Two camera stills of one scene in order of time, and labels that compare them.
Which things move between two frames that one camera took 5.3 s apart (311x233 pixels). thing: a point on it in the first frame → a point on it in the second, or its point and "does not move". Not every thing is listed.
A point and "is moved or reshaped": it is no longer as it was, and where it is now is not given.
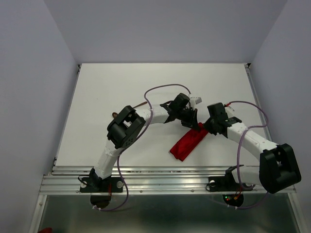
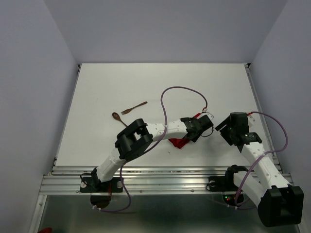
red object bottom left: (46, 230) does not move
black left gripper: (192, 122) → (195, 139)
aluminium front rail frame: (141, 180) does not move
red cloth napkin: (189, 142) is moved or reshaped
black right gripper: (209, 128) → (223, 131)
